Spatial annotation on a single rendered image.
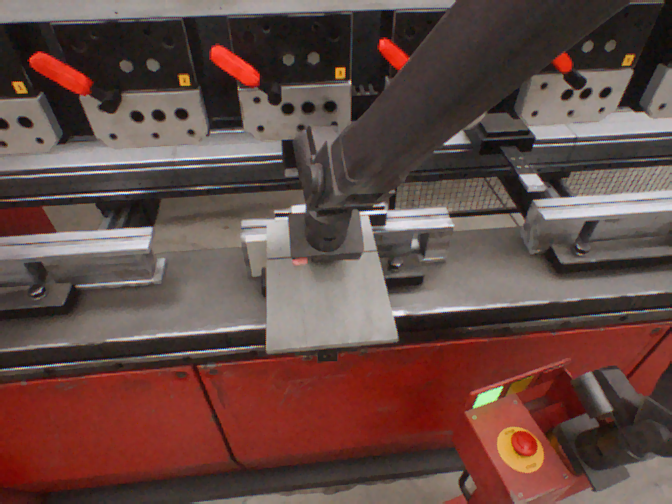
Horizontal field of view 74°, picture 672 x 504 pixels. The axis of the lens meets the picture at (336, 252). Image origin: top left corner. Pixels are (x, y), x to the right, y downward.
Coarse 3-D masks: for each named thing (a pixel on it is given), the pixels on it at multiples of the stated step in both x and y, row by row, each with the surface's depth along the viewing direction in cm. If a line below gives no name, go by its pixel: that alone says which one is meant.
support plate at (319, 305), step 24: (360, 216) 79; (288, 240) 74; (288, 264) 71; (312, 264) 71; (336, 264) 71; (360, 264) 71; (288, 288) 67; (312, 288) 67; (336, 288) 67; (360, 288) 67; (384, 288) 67; (288, 312) 64; (312, 312) 64; (336, 312) 64; (360, 312) 64; (384, 312) 64; (288, 336) 61; (312, 336) 61; (336, 336) 61; (360, 336) 61; (384, 336) 61
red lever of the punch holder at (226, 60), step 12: (216, 48) 51; (216, 60) 52; (228, 60) 52; (240, 60) 53; (228, 72) 53; (240, 72) 53; (252, 72) 54; (252, 84) 54; (264, 84) 55; (276, 84) 57; (276, 96) 55
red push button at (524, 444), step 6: (516, 432) 71; (522, 432) 71; (516, 438) 70; (522, 438) 70; (528, 438) 70; (534, 438) 70; (516, 444) 69; (522, 444) 69; (528, 444) 69; (534, 444) 69; (516, 450) 69; (522, 450) 69; (528, 450) 69; (534, 450) 69; (528, 456) 69
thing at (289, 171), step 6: (282, 144) 68; (288, 144) 68; (288, 150) 69; (288, 156) 70; (294, 156) 70; (288, 162) 71; (294, 162) 71; (288, 168) 71; (294, 168) 72; (288, 174) 73; (294, 174) 73
